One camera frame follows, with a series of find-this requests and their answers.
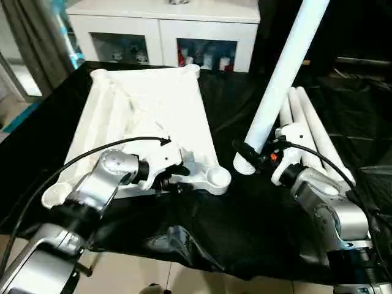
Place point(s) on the white plastic table top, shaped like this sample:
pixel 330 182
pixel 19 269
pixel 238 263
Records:
pixel 153 92

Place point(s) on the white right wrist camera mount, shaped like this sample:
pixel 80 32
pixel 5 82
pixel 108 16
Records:
pixel 291 144

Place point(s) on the black furniture unit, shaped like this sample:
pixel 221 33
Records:
pixel 352 30

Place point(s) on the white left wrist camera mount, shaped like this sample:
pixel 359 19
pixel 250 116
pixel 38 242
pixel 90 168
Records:
pixel 162 156

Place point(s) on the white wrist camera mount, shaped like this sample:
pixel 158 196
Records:
pixel 162 156
pixel 291 144

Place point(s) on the black work mat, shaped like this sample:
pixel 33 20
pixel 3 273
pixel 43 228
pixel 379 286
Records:
pixel 229 220

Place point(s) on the black metal stand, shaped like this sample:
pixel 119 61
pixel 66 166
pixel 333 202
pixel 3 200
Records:
pixel 88 271

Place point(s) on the white plastic table leg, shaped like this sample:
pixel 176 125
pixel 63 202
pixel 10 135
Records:
pixel 318 128
pixel 284 76
pixel 284 113
pixel 298 113

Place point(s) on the light blue frame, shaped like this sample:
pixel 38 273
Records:
pixel 75 55

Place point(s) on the grey curtain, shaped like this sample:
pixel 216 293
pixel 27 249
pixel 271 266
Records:
pixel 30 46

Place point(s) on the white glass-door cabinet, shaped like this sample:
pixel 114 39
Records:
pixel 165 30

